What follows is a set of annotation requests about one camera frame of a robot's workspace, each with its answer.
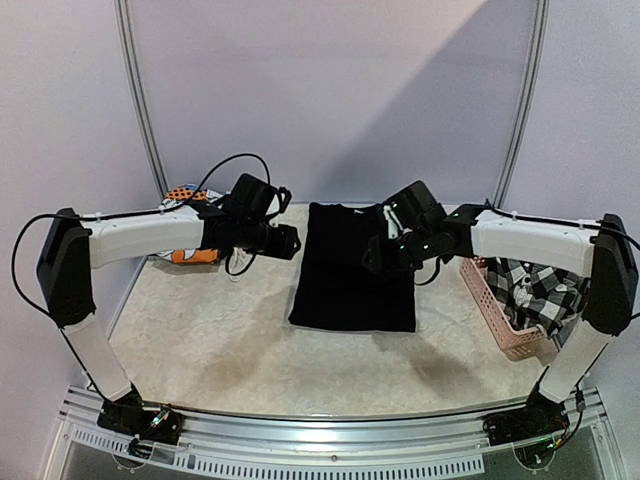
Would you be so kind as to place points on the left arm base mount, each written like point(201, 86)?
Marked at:
point(131, 415)

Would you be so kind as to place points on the left aluminium frame post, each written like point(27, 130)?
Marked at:
point(124, 21)

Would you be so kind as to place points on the pink plastic laundry basket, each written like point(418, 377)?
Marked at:
point(517, 345)

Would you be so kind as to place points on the front aluminium rail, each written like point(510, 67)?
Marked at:
point(214, 445)

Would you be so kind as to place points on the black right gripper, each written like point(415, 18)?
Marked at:
point(378, 251)

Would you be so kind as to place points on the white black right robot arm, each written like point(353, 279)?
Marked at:
point(600, 250)

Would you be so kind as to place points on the black white checked shirt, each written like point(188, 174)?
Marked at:
point(535, 294)

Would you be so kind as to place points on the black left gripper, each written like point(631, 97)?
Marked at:
point(284, 248)

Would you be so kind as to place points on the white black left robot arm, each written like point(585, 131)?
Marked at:
point(77, 247)

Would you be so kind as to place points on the aluminium frame post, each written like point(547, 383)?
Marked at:
point(124, 21)
point(530, 75)

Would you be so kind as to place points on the black t-shirt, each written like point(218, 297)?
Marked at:
point(335, 292)

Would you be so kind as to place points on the colourful patterned folded shorts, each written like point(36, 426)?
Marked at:
point(187, 247)

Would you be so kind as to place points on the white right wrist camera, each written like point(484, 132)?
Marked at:
point(394, 227)

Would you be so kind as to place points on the right aluminium frame post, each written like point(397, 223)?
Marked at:
point(530, 75)

